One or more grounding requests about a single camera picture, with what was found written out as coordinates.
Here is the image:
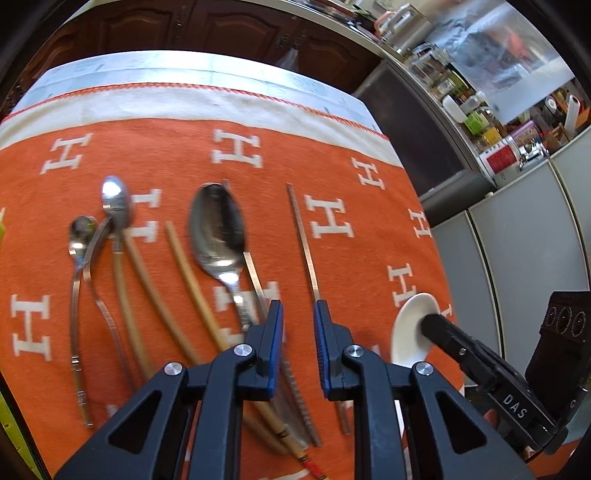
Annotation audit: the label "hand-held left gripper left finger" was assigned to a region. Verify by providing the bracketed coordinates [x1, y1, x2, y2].
[54, 299, 284, 480]

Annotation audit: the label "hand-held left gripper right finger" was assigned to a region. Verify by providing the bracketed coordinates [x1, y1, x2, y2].
[312, 299, 539, 480]

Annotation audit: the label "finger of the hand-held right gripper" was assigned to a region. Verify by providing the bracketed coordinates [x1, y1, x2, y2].
[420, 313, 511, 395]

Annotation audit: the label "white ceramic spoon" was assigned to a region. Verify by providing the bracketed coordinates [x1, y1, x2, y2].
[390, 293, 476, 398]

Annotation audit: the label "large metal spoon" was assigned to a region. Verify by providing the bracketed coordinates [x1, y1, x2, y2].
[189, 182, 259, 337]

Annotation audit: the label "medium metal spoon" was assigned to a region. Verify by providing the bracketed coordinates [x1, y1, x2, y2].
[85, 175, 139, 388]

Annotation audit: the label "small metal spoon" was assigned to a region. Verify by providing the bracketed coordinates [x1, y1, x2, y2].
[67, 215, 99, 428]

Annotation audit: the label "red and white canister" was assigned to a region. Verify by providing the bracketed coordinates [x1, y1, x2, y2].
[478, 141, 520, 176]

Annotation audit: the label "orange printed blanket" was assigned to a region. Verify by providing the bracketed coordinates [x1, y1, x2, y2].
[0, 82, 467, 480]

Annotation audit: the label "grey metal cabinet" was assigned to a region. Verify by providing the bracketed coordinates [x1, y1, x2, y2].
[353, 60, 499, 213]

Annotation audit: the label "green label bottle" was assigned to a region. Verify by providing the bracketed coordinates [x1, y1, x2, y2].
[464, 107, 497, 137]

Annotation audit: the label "white paper roll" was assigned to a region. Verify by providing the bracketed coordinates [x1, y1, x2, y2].
[563, 92, 583, 139]

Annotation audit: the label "glass pitcher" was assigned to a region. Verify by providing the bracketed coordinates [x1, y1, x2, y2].
[409, 44, 455, 86]

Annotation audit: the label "hanging plastic bag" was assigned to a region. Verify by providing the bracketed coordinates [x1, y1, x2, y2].
[274, 44, 303, 72]

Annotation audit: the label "light blue table cloth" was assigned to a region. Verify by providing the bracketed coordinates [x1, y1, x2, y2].
[21, 50, 393, 139]

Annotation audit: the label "steel electric kettle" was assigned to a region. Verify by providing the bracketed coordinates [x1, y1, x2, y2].
[376, 2, 435, 51]

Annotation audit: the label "dark wooden base cabinets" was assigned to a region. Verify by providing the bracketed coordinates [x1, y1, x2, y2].
[28, 0, 384, 75]

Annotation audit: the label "clear plastic wall sheet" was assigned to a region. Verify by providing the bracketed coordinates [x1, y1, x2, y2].
[434, 0, 573, 125]

